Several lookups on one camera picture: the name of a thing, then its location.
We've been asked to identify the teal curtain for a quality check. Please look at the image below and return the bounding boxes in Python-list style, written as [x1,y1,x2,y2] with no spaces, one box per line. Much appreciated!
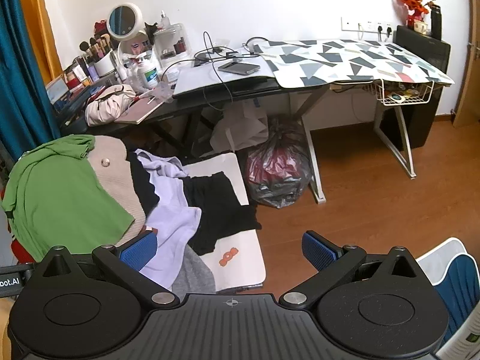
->
[0,0,63,163]

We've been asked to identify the beige knit sweater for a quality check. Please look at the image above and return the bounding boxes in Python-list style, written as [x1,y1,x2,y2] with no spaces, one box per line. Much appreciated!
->
[88,135,148,249]

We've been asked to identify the white metal desk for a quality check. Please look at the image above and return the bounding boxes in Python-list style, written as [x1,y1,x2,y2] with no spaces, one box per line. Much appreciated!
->
[289,80,418,204]

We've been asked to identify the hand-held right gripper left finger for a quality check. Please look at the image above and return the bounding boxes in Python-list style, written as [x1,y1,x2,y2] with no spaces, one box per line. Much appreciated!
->
[37,230,181,308]

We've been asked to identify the geometric patterned tablecloth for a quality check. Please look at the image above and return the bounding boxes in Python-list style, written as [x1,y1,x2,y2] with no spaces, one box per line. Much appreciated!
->
[259,38,455,89]

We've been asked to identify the white wire basket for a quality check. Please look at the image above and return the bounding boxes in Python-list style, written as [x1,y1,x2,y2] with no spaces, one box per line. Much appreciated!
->
[365,79,436,107]

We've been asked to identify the black looped cable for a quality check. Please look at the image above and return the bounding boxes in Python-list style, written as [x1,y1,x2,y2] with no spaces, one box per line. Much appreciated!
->
[243,37,271,55]

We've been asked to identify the black trash bag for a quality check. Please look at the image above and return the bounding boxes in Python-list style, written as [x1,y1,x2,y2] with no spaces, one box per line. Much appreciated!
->
[245,115,314,209]

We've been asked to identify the bunch of makeup brushes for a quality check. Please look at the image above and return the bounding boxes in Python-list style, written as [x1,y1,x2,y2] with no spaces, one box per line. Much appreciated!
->
[79,34,113,63]

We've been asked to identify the white plastic bag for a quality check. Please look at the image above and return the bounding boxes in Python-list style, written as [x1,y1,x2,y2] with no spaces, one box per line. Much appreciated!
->
[210,101,269,154]

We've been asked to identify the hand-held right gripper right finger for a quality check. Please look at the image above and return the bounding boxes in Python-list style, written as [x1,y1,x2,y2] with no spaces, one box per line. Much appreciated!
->
[278,230,436,310]

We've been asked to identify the black shorts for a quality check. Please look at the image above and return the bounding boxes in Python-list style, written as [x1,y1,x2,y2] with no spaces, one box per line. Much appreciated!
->
[182,172,262,256]

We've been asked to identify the green sweater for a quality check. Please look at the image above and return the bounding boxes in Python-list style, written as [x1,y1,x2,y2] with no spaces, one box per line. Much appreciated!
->
[2,135,136,263]

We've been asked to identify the black cabinet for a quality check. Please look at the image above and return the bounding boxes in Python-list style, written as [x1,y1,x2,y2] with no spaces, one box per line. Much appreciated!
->
[379,25,452,149]

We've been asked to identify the white brush holder cup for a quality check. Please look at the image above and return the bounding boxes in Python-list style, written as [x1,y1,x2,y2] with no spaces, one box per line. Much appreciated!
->
[92,50,115,76]

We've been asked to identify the wooden door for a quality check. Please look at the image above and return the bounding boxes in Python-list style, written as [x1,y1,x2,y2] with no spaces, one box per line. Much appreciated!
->
[452,0,480,127]

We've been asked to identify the black desk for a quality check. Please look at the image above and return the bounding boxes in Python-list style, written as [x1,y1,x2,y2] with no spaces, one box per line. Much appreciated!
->
[56,56,294,160]

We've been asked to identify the black bottle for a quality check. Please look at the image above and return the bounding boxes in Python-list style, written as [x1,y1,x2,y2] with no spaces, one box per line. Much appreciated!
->
[430,5,443,41]

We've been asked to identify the pink notebook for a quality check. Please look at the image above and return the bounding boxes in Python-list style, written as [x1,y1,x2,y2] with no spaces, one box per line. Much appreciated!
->
[114,97,166,125]

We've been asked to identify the lavender shirt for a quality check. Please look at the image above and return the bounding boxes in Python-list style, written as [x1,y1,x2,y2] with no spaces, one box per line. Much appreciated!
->
[134,149,203,290]

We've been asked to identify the pile of cosmetics boxes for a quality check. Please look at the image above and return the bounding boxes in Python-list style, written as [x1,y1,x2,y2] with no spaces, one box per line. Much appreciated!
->
[45,56,113,106]

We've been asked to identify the grey garment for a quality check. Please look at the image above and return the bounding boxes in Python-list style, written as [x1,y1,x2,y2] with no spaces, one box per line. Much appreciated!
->
[172,247,217,295]

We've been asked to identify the white pump bottle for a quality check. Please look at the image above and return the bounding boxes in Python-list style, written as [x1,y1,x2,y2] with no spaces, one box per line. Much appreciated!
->
[137,54,159,90]

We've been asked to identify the white plastic basket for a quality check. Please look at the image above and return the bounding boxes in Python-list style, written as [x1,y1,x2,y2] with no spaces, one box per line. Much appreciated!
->
[416,237,480,360]

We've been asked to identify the black garment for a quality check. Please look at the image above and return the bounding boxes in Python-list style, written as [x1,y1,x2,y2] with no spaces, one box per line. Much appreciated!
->
[125,152,161,215]

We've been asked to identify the yellow curtain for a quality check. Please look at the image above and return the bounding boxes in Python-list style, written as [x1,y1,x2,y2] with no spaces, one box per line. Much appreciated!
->
[15,0,65,84]

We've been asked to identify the black charging cable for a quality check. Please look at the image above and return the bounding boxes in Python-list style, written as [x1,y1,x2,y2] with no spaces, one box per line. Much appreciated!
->
[202,31,236,103]

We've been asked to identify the round white mirror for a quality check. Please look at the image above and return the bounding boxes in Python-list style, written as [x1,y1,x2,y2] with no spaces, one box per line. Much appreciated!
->
[107,3,145,43]

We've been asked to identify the white cushion with orange print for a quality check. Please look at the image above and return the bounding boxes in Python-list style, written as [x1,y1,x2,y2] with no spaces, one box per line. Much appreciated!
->
[184,152,267,295]

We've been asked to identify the red cloth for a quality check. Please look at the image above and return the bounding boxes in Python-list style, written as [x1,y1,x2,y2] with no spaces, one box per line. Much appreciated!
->
[0,189,37,263]

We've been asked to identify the clear acrylic cosmetics case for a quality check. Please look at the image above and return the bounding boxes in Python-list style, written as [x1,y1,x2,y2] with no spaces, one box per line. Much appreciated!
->
[153,22,188,70]

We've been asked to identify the beige handbag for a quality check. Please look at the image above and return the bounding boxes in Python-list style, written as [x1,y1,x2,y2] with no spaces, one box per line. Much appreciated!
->
[85,84,137,127]

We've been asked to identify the grey smartphone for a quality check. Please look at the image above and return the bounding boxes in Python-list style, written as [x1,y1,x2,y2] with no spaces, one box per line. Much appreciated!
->
[217,61,262,76]

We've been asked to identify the white wall socket panel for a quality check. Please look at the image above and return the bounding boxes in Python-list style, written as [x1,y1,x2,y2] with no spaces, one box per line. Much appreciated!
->
[340,17,395,34]

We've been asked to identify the grey desk mat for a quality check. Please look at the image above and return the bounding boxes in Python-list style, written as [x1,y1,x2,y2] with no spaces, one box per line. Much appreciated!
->
[172,57,271,99]

